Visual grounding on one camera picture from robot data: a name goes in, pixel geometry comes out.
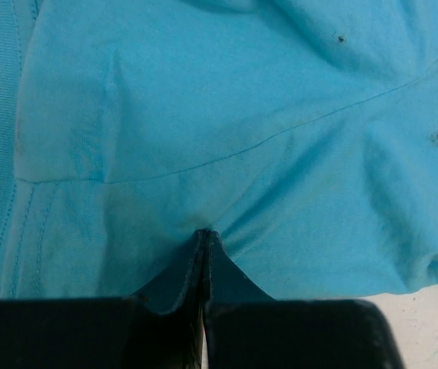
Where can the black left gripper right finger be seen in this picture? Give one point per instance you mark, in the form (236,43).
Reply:
(247,328)

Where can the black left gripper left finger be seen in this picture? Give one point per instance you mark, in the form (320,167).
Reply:
(158,326)

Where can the turquoise t shirt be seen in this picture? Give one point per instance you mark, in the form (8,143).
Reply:
(304,132)

